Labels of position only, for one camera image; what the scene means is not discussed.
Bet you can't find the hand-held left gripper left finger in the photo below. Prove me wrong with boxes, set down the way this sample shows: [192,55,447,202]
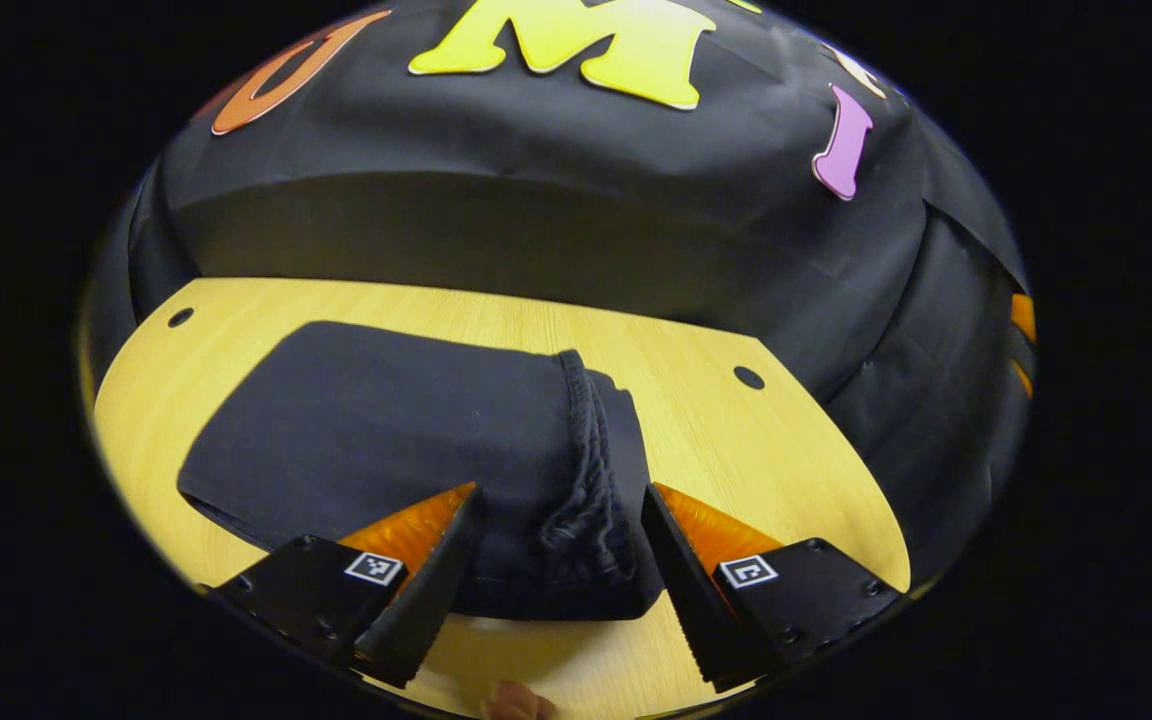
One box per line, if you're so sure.
[196,484,486,691]

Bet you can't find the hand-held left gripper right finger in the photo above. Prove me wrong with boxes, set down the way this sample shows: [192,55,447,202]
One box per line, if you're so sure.
[639,483,904,695]

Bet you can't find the black jeans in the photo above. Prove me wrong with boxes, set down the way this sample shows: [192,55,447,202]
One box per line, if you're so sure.
[176,320,667,623]

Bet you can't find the black backdrop cloth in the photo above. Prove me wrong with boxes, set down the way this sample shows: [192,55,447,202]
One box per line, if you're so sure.
[86,0,1037,586]

